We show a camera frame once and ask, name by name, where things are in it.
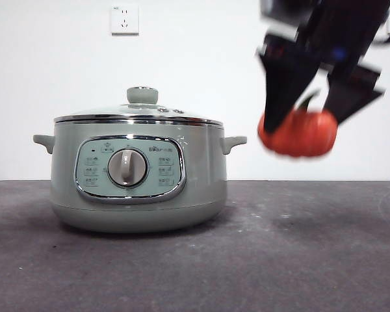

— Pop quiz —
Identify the green electric cooking pot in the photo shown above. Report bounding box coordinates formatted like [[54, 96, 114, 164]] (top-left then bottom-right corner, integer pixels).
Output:
[[32, 120, 248, 234]]

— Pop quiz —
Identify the orange pumpkin with green stem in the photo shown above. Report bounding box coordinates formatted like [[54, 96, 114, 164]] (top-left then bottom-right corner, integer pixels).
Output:
[[257, 90, 339, 159]]

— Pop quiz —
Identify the glass lid with green knob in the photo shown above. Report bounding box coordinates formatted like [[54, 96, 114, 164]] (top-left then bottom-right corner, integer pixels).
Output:
[[53, 86, 224, 127]]

